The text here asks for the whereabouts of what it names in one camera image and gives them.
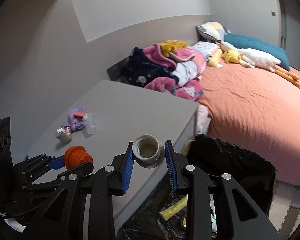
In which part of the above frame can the pink fleece blanket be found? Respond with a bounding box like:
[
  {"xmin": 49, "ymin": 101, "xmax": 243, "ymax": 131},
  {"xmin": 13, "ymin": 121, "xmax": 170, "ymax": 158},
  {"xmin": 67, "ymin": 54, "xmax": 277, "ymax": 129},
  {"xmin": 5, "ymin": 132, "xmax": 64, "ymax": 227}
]
[{"xmin": 142, "ymin": 44, "xmax": 207, "ymax": 87}]

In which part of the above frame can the crushed white plastic bottle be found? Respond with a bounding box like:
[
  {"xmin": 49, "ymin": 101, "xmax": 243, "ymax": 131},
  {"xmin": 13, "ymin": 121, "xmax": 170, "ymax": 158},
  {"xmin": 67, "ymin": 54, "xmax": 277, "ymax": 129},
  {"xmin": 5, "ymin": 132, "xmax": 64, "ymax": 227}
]
[{"xmin": 209, "ymin": 194, "xmax": 217, "ymax": 233}]

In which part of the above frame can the yellow wrapper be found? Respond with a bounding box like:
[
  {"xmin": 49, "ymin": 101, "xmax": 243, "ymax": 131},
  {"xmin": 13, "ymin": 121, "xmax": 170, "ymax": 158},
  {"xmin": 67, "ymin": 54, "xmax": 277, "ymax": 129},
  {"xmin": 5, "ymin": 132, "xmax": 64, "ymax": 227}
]
[{"xmin": 159, "ymin": 195, "xmax": 188, "ymax": 221}]

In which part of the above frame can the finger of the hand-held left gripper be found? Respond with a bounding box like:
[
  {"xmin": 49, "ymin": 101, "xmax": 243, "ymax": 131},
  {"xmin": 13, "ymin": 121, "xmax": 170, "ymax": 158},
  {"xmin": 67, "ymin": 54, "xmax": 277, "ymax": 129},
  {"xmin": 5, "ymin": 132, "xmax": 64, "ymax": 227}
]
[
  {"xmin": 12, "ymin": 154, "xmax": 65, "ymax": 180},
  {"xmin": 24, "ymin": 162, "xmax": 94, "ymax": 192}
]

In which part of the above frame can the purple plastic bag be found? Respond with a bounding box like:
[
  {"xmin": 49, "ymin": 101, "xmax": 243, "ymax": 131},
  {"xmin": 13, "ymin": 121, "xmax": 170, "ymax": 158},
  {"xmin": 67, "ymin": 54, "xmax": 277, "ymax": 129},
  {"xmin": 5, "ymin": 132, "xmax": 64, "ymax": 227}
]
[{"xmin": 60, "ymin": 107, "xmax": 87, "ymax": 131}]

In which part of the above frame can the bed with salmon sheet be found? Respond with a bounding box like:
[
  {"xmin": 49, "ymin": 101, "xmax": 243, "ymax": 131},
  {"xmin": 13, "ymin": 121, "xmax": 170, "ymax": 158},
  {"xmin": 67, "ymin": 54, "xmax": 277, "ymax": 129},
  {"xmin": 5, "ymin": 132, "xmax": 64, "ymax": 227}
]
[{"xmin": 195, "ymin": 62, "xmax": 300, "ymax": 188}]

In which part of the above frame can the black trash bag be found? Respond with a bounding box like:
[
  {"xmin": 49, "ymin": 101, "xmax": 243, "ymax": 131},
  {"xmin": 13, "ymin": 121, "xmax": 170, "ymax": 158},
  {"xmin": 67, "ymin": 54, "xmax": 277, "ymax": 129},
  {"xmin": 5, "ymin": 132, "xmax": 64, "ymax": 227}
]
[{"xmin": 122, "ymin": 134, "xmax": 277, "ymax": 240}]

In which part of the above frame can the yellow cloth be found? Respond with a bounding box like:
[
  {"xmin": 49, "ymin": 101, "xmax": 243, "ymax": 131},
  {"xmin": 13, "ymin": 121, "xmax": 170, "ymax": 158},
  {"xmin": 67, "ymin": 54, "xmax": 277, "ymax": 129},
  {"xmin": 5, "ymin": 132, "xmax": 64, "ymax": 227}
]
[{"xmin": 160, "ymin": 39, "xmax": 188, "ymax": 57}]

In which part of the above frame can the foam floor mat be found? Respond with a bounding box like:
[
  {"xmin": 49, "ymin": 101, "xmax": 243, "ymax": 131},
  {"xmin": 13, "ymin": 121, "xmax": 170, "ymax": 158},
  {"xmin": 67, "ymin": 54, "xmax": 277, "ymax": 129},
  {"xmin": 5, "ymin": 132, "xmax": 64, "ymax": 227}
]
[{"xmin": 267, "ymin": 179, "xmax": 300, "ymax": 234}]

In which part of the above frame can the black wall socket panel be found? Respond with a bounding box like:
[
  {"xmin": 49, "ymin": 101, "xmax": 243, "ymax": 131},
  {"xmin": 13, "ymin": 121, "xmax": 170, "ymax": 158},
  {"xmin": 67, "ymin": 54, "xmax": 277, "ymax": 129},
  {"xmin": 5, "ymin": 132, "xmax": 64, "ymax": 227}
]
[{"xmin": 107, "ymin": 56, "xmax": 130, "ymax": 82}]

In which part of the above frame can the pink printed blanket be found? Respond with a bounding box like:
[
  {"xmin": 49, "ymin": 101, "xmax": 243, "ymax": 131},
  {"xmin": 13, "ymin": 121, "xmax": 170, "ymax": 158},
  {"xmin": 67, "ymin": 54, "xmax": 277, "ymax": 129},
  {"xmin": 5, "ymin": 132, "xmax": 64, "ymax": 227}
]
[{"xmin": 144, "ymin": 77, "xmax": 204, "ymax": 102}]

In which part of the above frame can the navy printed blanket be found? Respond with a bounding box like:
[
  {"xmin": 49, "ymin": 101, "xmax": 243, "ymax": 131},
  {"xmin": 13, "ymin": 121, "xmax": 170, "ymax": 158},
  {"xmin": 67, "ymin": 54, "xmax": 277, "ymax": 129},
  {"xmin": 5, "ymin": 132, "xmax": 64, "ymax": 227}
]
[{"xmin": 125, "ymin": 47, "xmax": 179, "ymax": 88}]

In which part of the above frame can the long yellow plush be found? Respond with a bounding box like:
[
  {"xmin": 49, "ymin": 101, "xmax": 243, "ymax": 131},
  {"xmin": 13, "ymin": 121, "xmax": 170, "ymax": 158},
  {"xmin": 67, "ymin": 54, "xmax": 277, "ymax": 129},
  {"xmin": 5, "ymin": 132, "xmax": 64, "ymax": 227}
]
[{"xmin": 207, "ymin": 48, "xmax": 223, "ymax": 68}]

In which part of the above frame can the white dotted cloth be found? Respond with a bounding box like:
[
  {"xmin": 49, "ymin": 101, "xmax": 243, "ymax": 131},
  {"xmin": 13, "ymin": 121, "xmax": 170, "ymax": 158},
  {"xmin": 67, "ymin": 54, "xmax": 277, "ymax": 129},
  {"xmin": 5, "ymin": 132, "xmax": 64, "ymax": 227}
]
[{"xmin": 190, "ymin": 41, "xmax": 219, "ymax": 58}]

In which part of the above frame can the teal pillow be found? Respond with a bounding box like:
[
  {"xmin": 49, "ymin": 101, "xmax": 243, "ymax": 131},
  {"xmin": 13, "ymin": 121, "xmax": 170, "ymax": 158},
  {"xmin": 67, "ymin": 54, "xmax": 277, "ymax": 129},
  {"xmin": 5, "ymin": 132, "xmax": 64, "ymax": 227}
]
[{"xmin": 224, "ymin": 34, "xmax": 290, "ymax": 71}]

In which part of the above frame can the clear plastic cup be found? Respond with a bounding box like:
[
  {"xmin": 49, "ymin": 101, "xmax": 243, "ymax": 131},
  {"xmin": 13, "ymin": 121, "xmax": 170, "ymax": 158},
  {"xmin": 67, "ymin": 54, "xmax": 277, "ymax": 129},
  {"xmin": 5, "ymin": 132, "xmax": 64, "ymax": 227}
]
[{"xmin": 82, "ymin": 113, "xmax": 98, "ymax": 135}]

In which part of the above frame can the grey door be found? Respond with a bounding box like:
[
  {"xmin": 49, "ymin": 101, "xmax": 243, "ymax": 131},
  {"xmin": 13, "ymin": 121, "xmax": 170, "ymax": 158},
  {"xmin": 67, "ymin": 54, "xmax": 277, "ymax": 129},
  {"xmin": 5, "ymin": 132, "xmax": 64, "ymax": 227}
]
[{"xmin": 275, "ymin": 0, "xmax": 300, "ymax": 70}]

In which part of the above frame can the orange bottle cap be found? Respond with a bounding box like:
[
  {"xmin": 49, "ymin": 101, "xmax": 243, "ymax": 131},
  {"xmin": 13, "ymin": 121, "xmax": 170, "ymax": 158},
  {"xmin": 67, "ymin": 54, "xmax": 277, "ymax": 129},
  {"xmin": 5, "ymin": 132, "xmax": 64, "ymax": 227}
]
[{"xmin": 64, "ymin": 145, "xmax": 93, "ymax": 170}]

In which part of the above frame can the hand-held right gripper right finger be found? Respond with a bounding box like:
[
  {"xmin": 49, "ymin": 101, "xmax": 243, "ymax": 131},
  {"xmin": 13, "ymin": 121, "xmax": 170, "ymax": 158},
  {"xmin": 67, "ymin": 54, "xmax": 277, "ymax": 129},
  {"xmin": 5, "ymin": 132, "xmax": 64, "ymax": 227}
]
[{"xmin": 164, "ymin": 140, "xmax": 282, "ymax": 240}]

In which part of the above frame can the white goose plush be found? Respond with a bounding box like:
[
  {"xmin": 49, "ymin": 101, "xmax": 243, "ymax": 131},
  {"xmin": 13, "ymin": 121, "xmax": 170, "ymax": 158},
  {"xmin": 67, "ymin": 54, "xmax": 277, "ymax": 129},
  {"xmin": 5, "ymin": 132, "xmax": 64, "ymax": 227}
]
[{"xmin": 215, "ymin": 41, "xmax": 300, "ymax": 88}]

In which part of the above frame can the yellow duck plush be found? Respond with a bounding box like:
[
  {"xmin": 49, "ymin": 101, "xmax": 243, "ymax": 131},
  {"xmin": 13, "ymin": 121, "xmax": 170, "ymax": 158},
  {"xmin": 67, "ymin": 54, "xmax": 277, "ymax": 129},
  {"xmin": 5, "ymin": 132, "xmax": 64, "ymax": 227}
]
[{"xmin": 221, "ymin": 49, "xmax": 242, "ymax": 64}]

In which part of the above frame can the patchwork pillow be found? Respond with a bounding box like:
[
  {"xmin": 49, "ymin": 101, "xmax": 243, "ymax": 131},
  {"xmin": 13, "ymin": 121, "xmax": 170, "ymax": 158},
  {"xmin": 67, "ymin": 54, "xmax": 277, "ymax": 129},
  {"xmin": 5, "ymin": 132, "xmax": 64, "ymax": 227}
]
[{"xmin": 196, "ymin": 22, "xmax": 232, "ymax": 43}]

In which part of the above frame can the pale pink cloth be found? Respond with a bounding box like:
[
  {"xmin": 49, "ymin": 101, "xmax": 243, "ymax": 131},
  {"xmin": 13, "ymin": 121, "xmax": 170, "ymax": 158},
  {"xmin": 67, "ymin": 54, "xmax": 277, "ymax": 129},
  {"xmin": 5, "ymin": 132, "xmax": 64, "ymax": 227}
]
[{"xmin": 195, "ymin": 104, "xmax": 212, "ymax": 135}]

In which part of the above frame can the clear plastic bottle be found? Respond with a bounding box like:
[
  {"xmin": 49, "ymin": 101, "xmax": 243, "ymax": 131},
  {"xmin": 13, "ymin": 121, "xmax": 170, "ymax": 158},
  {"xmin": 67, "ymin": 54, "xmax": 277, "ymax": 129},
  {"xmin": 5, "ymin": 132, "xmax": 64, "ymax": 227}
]
[{"xmin": 132, "ymin": 134, "xmax": 165, "ymax": 168}]

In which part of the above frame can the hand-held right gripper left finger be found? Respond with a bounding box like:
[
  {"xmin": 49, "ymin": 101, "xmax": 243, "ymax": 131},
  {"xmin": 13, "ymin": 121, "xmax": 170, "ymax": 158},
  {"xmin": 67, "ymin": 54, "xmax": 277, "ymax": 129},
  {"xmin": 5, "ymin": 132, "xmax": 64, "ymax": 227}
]
[{"xmin": 42, "ymin": 141, "xmax": 134, "ymax": 240}]

